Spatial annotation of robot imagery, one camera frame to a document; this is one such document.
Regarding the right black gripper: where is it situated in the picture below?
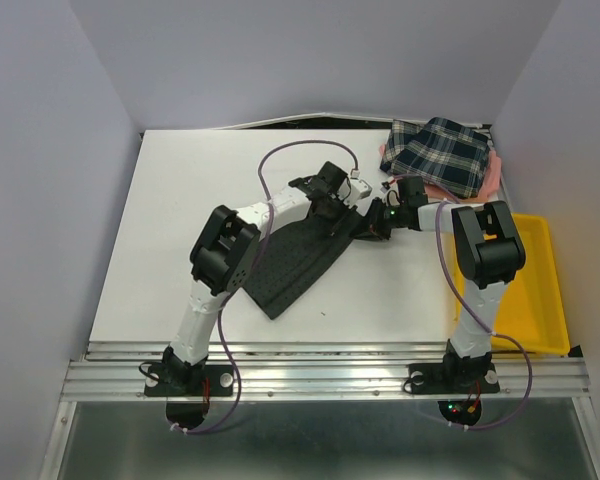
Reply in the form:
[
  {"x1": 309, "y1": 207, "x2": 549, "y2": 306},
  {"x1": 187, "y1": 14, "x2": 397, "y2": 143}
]
[{"x1": 349, "y1": 197, "x2": 406, "y2": 241}]

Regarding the dark grey dotted skirt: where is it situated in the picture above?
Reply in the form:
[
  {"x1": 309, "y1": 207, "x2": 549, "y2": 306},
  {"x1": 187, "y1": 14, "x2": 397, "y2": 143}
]
[{"x1": 244, "y1": 210, "x2": 363, "y2": 320}]

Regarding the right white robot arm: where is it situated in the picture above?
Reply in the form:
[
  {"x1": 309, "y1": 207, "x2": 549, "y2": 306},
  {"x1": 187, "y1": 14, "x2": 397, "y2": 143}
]
[{"x1": 353, "y1": 176, "x2": 526, "y2": 390}]

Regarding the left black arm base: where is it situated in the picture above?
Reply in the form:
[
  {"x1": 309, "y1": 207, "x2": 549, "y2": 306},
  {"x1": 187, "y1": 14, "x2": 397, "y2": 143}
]
[{"x1": 138, "y1": 362, "x2": 234, "y2": 399}]

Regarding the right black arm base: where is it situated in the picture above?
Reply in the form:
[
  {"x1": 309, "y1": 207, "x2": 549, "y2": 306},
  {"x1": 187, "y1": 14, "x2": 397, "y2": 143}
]
[{"x1": 402, "y1": 362, "x2": 500, "y2": 396}]

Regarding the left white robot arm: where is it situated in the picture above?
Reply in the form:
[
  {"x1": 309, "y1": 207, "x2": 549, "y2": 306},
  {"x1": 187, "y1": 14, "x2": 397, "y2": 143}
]
[{"x1": 160, "y1": 162, "x2": 372, "y2": 394}]

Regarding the folded plaid skirt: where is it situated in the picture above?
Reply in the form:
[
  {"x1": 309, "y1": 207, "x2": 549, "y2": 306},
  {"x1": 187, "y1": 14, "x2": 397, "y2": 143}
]
[{"x1": 380, "y1": 117, "x2": 491, "y2": 199}]

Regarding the folded pink skirt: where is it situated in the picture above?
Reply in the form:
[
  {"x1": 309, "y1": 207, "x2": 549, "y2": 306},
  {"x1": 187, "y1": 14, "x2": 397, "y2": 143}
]
[{"x1": 380, "y1": 141, "x2": 501, "y2": 203}]

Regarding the yellow plastic tray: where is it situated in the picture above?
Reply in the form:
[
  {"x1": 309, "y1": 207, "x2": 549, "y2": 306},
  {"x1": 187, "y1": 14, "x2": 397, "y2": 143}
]
[{"x1": 464, "y1": 213, "x2": 571, "y2": 355}]

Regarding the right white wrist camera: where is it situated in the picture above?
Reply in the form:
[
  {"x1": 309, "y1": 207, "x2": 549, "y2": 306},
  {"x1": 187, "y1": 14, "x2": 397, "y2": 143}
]
[{"x1": 381, "y1": 182, "x2": 400, "y2": 206}]

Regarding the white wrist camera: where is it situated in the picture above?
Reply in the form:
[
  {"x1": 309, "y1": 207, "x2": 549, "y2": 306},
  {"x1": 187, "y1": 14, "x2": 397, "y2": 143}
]
[
  {"x1": 381, "y1": 182, "x2": 400, "y2": 206},
  {"x1": 338, "y1": 170, "x2": 372, "y2": 208}
]

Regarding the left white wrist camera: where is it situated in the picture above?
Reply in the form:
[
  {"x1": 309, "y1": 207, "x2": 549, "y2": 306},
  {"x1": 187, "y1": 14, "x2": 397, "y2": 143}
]
[{"x1": 338, "y1": 170, "x2": 372, "y2": 208}]

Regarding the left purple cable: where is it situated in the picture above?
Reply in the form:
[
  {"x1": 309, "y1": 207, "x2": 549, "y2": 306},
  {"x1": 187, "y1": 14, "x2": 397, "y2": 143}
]
[{"x1": 169, "y1": 139, "x2": 361, "y2": 435}]

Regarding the purple cable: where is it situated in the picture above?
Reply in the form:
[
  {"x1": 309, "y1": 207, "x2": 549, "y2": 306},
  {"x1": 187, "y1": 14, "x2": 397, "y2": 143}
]
[
  {"x1": 387, "y1": 172, "x2": 535, "y2": 432},
  {"x1": 169, "y1": 139, "x2": 361, "y2": 435}
]

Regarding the aluminium rail frame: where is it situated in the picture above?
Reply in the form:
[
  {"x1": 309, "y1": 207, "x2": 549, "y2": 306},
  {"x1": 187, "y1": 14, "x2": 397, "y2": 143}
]
[{"x1": 40, "y1": 341, "x2": 600, "y2": 479}]

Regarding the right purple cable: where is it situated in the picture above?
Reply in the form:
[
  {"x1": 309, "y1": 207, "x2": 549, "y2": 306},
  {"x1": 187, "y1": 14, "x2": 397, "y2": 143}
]
[{"x1": 387, "y1": 172, "x2": 535, "y2": 432}]

